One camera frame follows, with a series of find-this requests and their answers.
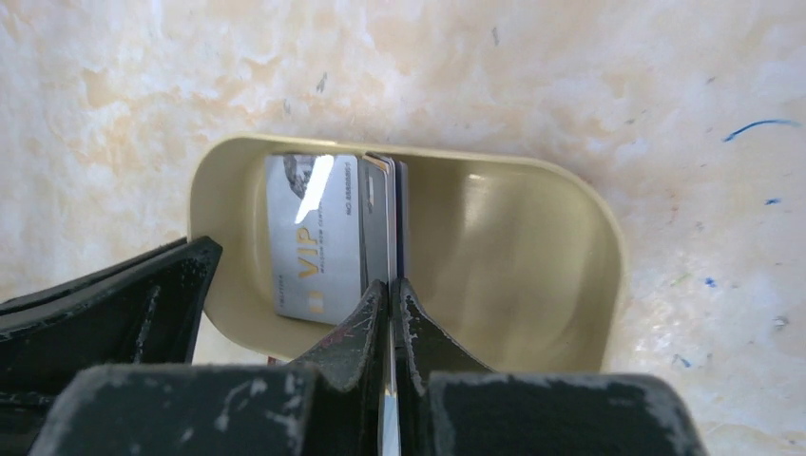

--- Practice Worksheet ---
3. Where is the silver VIP card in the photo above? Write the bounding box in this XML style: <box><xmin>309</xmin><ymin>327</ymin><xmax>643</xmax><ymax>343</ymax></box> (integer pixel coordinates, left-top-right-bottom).
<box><xmin>264</xmin><ymin>154</ymin><xmax>363</xmax><ymax>325</ymax></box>

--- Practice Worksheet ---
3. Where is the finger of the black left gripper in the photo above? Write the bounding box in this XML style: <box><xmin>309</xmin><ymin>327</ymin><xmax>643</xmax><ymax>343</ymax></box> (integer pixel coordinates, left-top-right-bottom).
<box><xmin>1</xmin><ymin>237</ymin><xmax>222</xmax><ymax>455</ymax></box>

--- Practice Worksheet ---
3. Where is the beige oval tray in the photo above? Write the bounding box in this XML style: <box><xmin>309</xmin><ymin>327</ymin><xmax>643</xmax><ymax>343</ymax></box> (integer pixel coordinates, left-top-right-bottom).
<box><xmin>188</xmin><ymin>134</ymin><xmax>627</xmax><ymax>372</ymax></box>

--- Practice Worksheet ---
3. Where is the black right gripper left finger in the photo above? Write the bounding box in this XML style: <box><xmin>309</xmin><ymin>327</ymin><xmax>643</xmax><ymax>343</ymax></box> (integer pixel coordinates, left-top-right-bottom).
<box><xmin>30</xmin><ymin>281</ymin><xmax>388</xmax><ymax>455</ymax></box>

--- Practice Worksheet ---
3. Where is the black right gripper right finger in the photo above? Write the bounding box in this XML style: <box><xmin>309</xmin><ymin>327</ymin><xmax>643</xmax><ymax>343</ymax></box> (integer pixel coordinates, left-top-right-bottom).
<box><xmin>393</xmin><ymin>278</ymin><xmax>706</xmax><ymax>455</ymax></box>

